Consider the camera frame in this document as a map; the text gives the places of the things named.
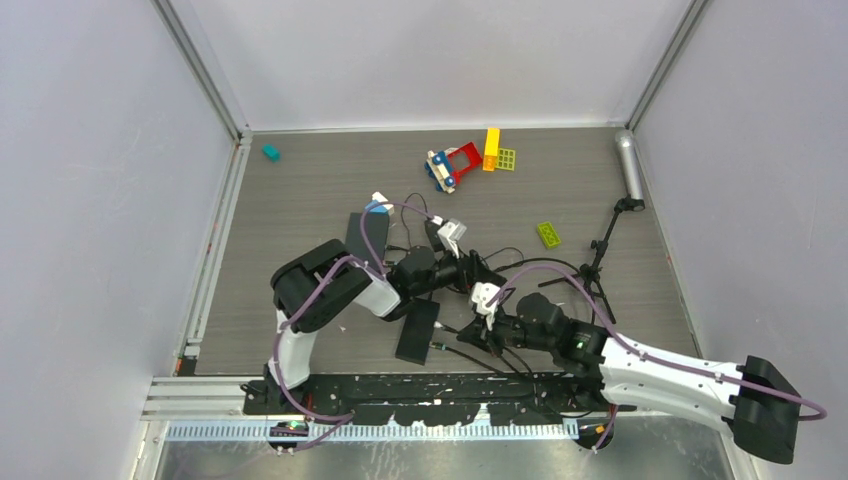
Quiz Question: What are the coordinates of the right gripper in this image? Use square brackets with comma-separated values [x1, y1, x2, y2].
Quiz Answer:
[458, 303, 556, 358]

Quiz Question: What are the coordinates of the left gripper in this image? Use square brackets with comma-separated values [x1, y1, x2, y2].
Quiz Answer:
[411, 239, 506, 298]

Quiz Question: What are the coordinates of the black microphone cable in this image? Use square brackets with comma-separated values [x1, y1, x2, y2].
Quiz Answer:
[387, 245, 531, 379]

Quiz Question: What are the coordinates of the black network switch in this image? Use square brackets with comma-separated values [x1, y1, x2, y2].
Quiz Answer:
[395, 299, 440, 366]

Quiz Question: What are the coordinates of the green toy brick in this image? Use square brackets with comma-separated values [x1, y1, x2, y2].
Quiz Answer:
[536, 222, 562, 250]

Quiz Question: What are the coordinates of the black mini tripod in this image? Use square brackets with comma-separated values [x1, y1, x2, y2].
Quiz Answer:
[548, 195, 645, 324]

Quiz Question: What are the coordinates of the blue white toy brick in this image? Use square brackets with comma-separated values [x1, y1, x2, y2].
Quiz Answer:
[364, 191, 394, 216]

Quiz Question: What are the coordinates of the silver microphone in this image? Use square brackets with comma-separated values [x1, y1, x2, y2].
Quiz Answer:
[614, 130, 644, 201]

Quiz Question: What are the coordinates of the black power adapter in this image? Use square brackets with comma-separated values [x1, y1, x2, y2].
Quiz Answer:
[424, 220, 445, 252]

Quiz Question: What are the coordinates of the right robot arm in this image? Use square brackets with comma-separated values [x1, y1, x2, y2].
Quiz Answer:
[457, 293, 801, 465]

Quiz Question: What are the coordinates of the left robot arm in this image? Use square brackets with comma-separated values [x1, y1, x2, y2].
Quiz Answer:
[267, 239, 506, 414]

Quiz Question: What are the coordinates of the red blue toy vehicle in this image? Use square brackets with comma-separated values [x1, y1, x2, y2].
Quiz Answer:
[424, 142, 483, 194]

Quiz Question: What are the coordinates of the lime green grid plate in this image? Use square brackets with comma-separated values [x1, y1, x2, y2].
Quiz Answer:
[495, 148, 516, 171]

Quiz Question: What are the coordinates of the yellow toy brick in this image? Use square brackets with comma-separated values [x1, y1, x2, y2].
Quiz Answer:
[482, 127, 501, 172]

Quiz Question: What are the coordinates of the teal block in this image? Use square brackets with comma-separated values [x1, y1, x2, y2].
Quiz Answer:
[262, 144, 281, 162]

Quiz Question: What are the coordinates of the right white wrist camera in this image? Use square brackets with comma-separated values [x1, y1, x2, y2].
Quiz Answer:
[468, 282, 503, 332]

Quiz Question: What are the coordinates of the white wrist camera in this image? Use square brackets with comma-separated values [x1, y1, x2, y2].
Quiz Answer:
[437, 219, 467, 259]
[468, 282, 503, 332]

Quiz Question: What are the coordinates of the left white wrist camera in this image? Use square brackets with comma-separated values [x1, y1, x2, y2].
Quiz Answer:
[437, 219, 467, 259]

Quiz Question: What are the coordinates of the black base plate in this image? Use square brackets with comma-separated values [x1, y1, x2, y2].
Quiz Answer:
[240, 372, 612, 427]

